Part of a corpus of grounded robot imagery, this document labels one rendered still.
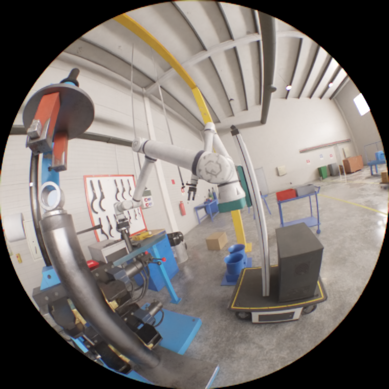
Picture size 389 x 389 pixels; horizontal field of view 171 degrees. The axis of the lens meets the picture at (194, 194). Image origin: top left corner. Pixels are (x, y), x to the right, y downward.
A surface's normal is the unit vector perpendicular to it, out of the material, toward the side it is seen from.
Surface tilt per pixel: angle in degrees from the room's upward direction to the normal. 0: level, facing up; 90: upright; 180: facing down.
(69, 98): 180
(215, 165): 92
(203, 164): 92
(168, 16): 173
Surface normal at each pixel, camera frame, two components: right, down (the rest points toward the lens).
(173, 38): 0.36, 0.93
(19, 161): 0.88, -0.24
